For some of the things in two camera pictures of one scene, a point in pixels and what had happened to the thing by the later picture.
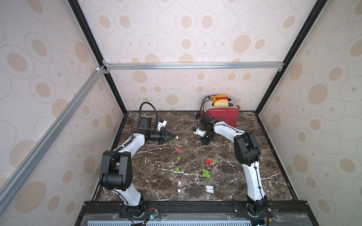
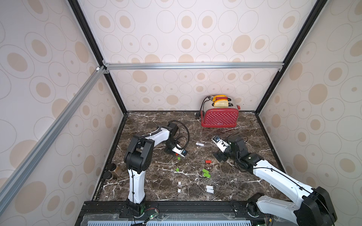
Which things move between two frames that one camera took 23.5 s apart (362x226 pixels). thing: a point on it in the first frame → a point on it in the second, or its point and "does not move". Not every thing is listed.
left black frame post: [84, 23] does not move
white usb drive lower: [210, 190] does not move
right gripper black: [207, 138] → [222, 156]
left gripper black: [161, 136] → [168, 151]
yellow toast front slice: [221, 102] does not move
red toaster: [228, 117] does not move
